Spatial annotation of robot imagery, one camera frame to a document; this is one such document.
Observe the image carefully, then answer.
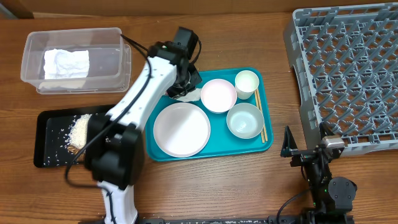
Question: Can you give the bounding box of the brown food scrap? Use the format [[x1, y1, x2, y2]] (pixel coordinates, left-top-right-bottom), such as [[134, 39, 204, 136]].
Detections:
[[67, 145, 80, 155]]

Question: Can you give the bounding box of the large white plate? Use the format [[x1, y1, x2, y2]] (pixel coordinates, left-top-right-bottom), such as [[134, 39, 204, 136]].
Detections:
[[153, 103, 211, 158]]

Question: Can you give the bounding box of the clear plastic bin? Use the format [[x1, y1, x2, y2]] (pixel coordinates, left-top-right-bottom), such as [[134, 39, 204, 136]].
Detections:
[[21, 27, 132, 95]]

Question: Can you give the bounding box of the wooden chopstick inner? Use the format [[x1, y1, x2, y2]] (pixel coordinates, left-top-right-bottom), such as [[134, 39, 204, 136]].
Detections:
[[254, 89, 267, 143]]

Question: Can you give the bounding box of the pink bowl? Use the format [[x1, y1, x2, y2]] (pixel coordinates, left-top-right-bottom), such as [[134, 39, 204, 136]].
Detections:
[[200, 79, 237, 114]]

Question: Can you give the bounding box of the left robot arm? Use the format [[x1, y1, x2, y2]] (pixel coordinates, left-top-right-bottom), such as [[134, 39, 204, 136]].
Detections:
[[83, 39, 202, 223]]

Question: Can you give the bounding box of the white paper cup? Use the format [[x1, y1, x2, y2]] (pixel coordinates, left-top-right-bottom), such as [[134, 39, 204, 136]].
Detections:
[[235, 70, 259, 100]]

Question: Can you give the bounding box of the grey-green bowl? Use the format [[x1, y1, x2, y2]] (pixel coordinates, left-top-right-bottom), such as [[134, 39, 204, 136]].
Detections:
[[226, 103, 264, 139]]

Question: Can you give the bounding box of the wooden chopstick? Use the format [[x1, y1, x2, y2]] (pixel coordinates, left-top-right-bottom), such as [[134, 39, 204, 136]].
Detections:
[[254, 89, 267, 143], [256, 87, 269, 142]]

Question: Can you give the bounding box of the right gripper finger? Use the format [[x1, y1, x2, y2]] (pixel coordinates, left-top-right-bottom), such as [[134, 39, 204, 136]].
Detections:
[[280, 126, 295, 157], [319, 122, 335, 139]]

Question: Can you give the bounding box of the black tray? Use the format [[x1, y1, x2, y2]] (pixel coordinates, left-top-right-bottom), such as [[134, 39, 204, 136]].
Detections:
[[34, 105, 113, 168]]

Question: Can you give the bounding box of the wooden chopstick outer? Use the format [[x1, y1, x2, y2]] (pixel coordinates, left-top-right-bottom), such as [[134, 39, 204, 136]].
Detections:
[[256, 87, 269, 142]]

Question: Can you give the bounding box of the large white paper napkin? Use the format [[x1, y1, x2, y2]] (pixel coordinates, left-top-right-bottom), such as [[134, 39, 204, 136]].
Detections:
[[44, 49, 90, 80]]

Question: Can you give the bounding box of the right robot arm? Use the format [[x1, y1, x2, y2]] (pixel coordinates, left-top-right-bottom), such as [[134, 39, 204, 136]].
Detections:
[[275, 123, 358, 223]]

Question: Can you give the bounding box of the grey dish rack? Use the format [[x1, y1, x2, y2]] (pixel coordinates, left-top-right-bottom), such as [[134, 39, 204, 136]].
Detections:
[[284, 2, 397, 156]]

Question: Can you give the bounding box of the pile of white rice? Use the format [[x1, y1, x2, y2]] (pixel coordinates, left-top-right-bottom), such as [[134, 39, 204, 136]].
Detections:
[[65, 114, 92, 149]]

